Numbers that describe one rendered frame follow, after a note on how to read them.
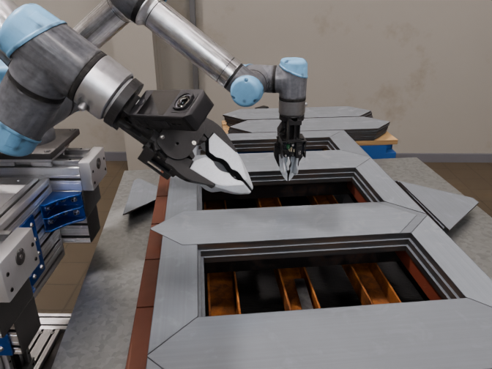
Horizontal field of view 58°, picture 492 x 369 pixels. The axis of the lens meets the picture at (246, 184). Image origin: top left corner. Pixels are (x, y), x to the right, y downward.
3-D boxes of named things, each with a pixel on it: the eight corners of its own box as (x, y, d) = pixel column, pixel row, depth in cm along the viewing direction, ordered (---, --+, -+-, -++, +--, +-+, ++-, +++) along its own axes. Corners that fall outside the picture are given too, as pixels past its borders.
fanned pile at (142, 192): (165, 177, 193) (165, 169, 191) (159, 222, 157) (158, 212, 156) (137, 179, 192) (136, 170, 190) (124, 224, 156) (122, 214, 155)
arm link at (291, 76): (279, 56, 123) (310, 56, 121) (277, 94, 128) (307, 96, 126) (275, 60, 116) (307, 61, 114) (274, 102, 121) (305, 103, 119)
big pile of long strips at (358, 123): (367, 116, 241) (368, 105, 238) (397, 140, 205) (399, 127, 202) (222, 120, 233) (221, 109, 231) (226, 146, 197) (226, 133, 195)
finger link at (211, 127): (238, 146, 62) (187, 107, 60) (242, 143, 61) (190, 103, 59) (221, 172, 60) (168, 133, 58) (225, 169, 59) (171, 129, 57)
